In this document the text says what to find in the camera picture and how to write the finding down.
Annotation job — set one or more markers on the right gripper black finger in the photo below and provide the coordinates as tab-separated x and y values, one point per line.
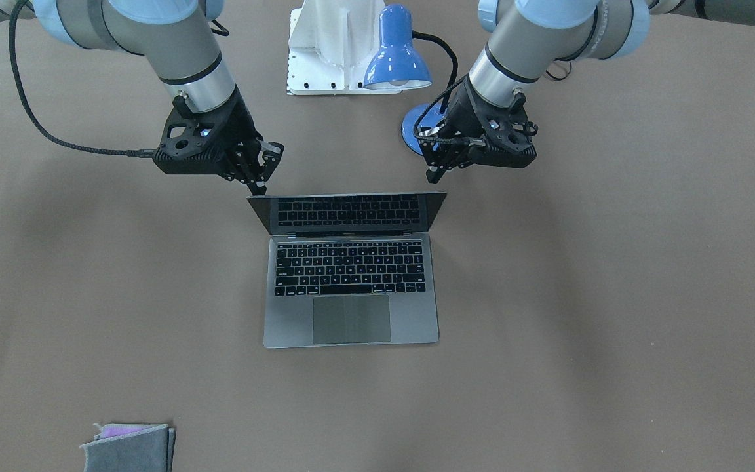
271	156

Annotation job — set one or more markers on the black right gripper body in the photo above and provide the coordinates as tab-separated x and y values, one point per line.
238	127

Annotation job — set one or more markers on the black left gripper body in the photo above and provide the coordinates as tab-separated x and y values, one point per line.
459	115

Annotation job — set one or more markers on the grey folded cloth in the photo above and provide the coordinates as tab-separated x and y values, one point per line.
130	447

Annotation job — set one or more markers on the grey laptop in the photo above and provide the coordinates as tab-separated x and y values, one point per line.
349	269

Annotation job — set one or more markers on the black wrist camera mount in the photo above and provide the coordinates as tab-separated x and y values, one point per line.
192	142

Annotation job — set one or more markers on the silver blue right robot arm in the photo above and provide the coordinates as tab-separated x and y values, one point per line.
177	38

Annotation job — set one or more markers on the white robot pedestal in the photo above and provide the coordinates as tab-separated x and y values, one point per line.
331	45

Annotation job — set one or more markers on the blue desk lamp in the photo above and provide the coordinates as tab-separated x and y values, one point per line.
397	65

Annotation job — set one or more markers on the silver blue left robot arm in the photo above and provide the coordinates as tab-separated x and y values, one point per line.
486	122

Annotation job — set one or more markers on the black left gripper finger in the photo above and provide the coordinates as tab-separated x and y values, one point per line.
439	165

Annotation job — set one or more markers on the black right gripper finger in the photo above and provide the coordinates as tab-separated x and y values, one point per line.
257	173

